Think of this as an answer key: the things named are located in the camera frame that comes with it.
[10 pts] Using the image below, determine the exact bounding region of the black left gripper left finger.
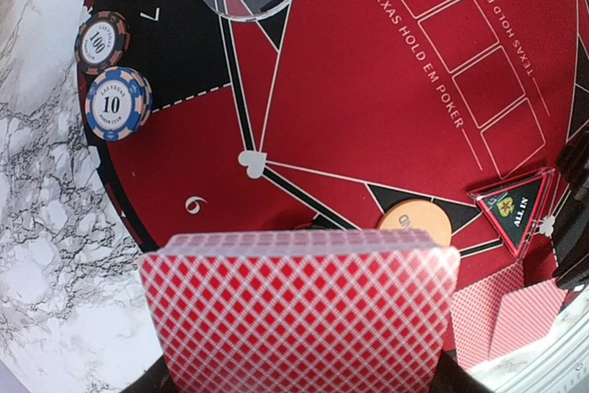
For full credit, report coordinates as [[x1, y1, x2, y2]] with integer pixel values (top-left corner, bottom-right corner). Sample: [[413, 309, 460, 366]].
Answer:
[[121, 356, 178, 393]]

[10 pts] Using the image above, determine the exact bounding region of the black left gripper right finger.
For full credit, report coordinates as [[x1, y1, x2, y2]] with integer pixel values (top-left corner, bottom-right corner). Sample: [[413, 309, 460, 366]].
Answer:
[[432, 352, 491, 393]]

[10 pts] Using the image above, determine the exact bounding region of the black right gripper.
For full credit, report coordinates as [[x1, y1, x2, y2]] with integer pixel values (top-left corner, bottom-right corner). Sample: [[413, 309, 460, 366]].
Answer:
[[552, 130, 588, 289]]

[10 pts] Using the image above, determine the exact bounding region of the black triangular button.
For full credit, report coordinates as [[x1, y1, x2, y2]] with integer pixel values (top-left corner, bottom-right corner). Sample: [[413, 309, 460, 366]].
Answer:
[[468, 167, 555, 260]]

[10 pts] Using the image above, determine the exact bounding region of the dealt red card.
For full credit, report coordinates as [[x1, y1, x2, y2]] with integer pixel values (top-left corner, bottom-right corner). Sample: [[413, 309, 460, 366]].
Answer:
[[451, 262, 524, 370], [489, 280, 569, 359]]

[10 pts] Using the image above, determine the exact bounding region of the red playing card deck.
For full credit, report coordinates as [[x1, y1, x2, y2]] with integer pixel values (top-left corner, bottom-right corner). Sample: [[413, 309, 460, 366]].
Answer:
[[139, 230, 460, 392]]

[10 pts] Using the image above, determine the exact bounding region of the orange round blind button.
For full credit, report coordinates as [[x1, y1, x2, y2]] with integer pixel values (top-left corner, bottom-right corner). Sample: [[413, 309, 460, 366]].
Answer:
[[377, 199, 452, 247]]

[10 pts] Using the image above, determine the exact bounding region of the blue green chip stack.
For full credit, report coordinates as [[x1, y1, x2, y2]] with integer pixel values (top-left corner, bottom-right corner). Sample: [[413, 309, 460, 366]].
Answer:
[[75, 11, 131, 75]]

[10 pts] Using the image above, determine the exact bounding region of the round red black poker mat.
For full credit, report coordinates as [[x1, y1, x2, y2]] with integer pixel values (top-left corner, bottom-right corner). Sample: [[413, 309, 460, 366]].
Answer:
[[75, 0, 589, 366]]

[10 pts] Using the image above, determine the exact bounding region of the aluminium front rail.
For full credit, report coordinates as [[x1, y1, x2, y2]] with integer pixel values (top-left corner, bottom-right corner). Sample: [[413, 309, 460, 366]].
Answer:
[[468, 287, 588, 392]]

